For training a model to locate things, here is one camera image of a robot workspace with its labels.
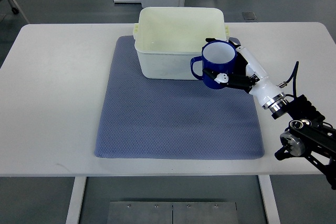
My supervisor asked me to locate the blue mug white inside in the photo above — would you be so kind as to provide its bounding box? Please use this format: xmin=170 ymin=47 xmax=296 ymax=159
xmin=190 ymin=40 xmax=237 ymax=89

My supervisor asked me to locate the blue-grey textured mat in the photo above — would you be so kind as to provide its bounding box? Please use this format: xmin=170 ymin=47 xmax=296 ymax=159
xmin=94 ymin=36 xmax=264 ymax=160

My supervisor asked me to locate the cream plastic box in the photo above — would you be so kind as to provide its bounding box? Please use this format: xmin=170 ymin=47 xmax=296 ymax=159
xmin=133 ymin=7 xmax=228 ymax=80

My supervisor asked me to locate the grey floor outlet cover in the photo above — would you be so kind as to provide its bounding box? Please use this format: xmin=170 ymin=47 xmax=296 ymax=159
xmin=242 ymin=12 xmax=257 ymax=20

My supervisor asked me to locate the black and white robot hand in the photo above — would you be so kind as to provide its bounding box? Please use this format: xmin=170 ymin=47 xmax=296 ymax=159
xmin=202 ymin=38 xmax=288 ymax=114

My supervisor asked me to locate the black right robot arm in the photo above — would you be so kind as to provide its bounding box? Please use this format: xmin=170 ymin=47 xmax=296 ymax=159
xmin=272 ymin=62 xmax=335 ymax=190

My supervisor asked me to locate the white table right leg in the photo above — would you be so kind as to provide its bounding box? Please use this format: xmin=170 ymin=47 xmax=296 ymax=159
xmin=258 ymin=175 xmax=280 ymax=224

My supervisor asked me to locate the white table leg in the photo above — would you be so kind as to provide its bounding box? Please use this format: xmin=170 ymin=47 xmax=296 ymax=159
xmin=258 ymin=175 xmax=280 ymax=224
xmin=66 ymin=177 xmax=87 ymax=224

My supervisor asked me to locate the white table left leg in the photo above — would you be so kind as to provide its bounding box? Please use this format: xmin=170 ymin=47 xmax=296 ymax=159
xmin=66 ymin=177 xmax=87 ymax=224

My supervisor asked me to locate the metal floor plate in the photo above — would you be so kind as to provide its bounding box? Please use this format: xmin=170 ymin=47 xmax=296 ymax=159
xmin=107 ymin=201 xmax=238 ymax=223

